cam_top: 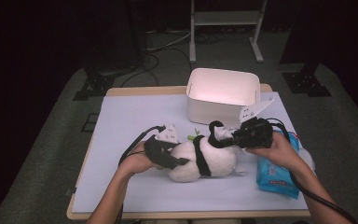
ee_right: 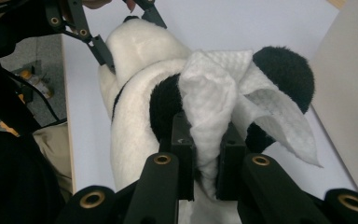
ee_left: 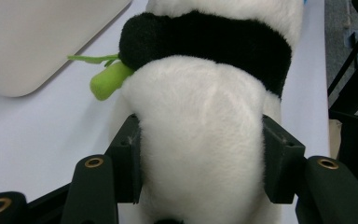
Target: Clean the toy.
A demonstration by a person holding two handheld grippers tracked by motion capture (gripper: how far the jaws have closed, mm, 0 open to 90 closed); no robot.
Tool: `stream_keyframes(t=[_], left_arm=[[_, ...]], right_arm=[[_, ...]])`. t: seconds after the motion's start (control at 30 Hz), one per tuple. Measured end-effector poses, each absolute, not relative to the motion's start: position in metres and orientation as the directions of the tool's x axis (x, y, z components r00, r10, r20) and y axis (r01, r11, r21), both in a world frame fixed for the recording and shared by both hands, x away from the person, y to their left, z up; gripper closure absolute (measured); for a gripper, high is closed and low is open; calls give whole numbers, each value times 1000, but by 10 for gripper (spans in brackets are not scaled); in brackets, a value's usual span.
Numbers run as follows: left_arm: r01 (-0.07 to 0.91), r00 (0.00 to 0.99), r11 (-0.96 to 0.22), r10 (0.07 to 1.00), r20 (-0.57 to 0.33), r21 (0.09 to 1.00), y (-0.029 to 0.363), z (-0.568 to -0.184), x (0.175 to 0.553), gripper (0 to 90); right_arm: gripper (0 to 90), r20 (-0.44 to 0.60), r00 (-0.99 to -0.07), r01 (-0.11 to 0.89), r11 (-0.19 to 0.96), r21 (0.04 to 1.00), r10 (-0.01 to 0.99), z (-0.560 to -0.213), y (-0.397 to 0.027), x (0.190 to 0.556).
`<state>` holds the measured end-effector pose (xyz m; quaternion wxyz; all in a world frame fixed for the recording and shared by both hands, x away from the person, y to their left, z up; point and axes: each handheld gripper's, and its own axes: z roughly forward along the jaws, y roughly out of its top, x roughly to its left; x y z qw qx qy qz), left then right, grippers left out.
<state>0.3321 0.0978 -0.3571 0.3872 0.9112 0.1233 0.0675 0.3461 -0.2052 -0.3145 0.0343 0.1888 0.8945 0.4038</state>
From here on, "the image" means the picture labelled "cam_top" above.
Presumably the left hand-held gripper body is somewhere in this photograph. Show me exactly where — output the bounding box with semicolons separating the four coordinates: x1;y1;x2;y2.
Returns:
145;124;180;166

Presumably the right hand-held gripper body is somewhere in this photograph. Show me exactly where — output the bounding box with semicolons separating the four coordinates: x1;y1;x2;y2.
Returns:
237;97;275;149

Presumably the white wet wipe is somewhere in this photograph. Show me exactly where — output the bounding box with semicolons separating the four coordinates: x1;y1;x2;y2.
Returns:
213;125;236;141

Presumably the panda plush toy with bamboo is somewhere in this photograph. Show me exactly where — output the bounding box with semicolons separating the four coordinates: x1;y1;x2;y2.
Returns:
167;120;246;184

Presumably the white plastic storage box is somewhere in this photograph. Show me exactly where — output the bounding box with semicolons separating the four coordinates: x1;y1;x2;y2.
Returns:
186;67;261;129

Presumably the blue wet wipes packet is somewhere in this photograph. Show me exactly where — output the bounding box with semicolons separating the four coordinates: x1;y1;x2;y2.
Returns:
255;130;301;200

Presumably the person's left hand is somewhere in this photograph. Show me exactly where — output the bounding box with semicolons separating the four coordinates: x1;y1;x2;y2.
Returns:
117;142;161;178

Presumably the person's right hand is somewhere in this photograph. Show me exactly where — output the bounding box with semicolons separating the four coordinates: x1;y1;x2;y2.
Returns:
245;132;299;175

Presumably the black stand base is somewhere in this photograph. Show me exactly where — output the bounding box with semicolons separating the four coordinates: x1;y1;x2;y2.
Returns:
73;66;116;102
282;62;333;98

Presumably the white metal stand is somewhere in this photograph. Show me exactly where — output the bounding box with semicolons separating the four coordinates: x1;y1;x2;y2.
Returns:
188;0;269;64

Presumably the left hand-held gripper black cable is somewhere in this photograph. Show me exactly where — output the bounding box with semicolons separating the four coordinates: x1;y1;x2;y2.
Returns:
117;125;166;167

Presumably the hand-held gripper black cable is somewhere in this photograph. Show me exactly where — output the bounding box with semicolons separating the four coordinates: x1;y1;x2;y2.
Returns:
265;118;358;224
117;125;166;167

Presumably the black floor cable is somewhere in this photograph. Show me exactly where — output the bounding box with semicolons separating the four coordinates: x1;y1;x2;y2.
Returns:
120;48;192;88

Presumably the right hand-held gripper black cable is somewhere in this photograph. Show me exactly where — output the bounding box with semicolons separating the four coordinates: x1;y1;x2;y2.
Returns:
265;118;358;224

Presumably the grey floor cable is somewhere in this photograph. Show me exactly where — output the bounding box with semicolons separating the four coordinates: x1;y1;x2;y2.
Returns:
145;29;197;52

